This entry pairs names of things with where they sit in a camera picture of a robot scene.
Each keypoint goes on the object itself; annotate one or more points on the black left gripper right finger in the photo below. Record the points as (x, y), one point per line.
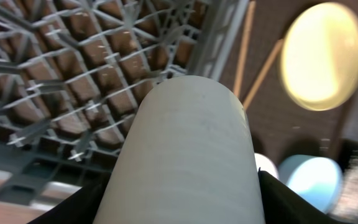
(283, 206)

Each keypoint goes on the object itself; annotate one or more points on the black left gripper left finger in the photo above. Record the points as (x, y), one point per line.
(79, 208)

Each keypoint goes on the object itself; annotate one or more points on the light blue bowl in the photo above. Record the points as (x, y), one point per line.
(318, 180)

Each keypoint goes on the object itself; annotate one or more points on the white round bowl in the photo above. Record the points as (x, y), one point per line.
(263, 163)

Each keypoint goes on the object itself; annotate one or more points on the pale green plastic cup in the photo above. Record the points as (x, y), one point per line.
(188, 158)

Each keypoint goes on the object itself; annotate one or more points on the black food waste tray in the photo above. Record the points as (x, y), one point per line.
(349, 149)

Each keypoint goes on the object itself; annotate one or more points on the grey plastic dishwasher rack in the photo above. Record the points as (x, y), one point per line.
(73, 74)

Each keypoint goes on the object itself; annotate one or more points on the dark brown serving tray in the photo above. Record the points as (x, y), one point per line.
(280, 128)

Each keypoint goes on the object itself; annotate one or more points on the wooden chopstick right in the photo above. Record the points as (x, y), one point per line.
(262, 73)

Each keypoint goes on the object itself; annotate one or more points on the wooden chopstick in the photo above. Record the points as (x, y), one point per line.
(248, 21)
(262, 73)

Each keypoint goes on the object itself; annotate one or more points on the wooden chopstick left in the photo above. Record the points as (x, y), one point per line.
(248, 21)

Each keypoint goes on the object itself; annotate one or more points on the yellow round plate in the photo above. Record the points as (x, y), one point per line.
(319, 59)

